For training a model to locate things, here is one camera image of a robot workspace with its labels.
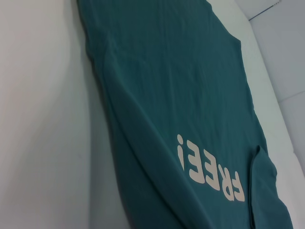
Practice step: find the teal FREE print t-shirt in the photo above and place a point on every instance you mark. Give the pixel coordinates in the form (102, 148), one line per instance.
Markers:
(166, 95)

